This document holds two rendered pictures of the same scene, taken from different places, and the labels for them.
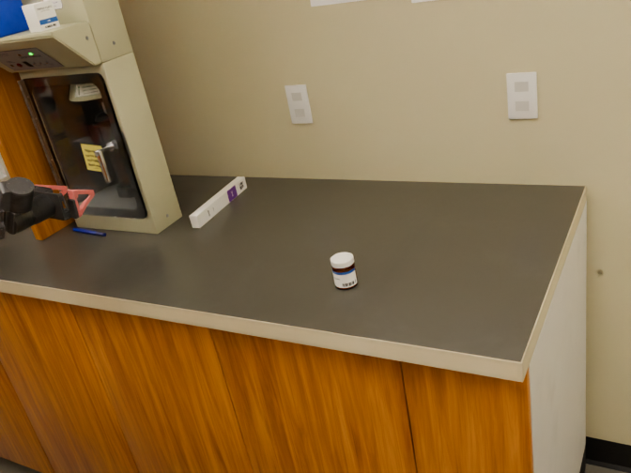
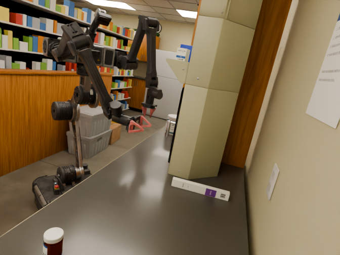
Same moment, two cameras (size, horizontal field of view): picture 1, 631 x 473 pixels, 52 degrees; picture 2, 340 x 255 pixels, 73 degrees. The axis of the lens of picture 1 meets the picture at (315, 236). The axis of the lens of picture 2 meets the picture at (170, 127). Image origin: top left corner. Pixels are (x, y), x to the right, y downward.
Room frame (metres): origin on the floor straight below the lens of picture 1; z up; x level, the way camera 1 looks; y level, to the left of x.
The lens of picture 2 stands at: (1.25, -0.60, 1.48)
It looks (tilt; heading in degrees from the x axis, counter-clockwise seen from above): 15 degrees down; 71
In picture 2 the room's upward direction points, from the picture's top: 11 degrees clockwise
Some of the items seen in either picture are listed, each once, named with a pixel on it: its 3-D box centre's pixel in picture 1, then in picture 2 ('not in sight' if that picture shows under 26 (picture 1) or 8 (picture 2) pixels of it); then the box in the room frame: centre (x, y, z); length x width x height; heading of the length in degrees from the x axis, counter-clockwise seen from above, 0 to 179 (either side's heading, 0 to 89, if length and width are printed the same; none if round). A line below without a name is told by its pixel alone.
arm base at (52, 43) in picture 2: not in sight; (56, 48); (0.99, 1.11, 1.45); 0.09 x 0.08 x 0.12; 25
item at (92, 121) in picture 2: not in sight; (91, 120); (1.23, 2.86, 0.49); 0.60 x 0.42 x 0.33; 57
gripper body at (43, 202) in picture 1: (39, 208); (128, 121); (1.43, 0.61, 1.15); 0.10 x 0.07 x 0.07; 55
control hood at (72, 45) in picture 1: (33, 53); (182, 71); (1.68, 0.59, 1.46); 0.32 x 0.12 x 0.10; 57
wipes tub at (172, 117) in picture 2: not in sight; (174, 124); (1.89, 1.13, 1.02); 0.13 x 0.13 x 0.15
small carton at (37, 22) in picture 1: (40, 16); (182, 54); (1.64, 0.53, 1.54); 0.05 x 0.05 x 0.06; 50
